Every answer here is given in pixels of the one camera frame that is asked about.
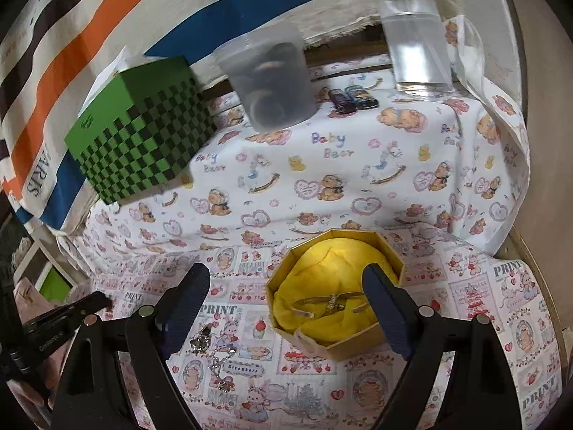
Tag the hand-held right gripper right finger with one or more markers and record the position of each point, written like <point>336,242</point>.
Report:
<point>388,318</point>

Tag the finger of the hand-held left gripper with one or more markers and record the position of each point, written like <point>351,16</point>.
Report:
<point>87,303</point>

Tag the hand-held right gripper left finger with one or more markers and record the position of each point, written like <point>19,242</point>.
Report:
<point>184,309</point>

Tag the yellow octagonal jewelry box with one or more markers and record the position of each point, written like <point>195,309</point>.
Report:
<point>309,342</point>

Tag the pink cloth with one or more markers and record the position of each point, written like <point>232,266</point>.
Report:
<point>27,293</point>

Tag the yellow cushion cloth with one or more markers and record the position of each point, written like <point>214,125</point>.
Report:
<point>331,264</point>

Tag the strawberry print cloth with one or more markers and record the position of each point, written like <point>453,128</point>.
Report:
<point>313,389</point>

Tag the bear print cloth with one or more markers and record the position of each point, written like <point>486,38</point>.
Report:
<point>358,165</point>

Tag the green checkered box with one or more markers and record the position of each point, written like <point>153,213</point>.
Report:
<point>147,143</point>

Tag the dark purple lighter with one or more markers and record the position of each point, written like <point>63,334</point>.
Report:
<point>341,101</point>

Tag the blue lighter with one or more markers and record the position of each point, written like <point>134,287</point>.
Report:
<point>361,96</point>

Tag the translucent plastic cup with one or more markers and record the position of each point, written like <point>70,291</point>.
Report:
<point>268,76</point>

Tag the light wooden board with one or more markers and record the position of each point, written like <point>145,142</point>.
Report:
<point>546,98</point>

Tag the clear plastic bottle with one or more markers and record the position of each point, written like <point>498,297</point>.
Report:
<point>412,31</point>

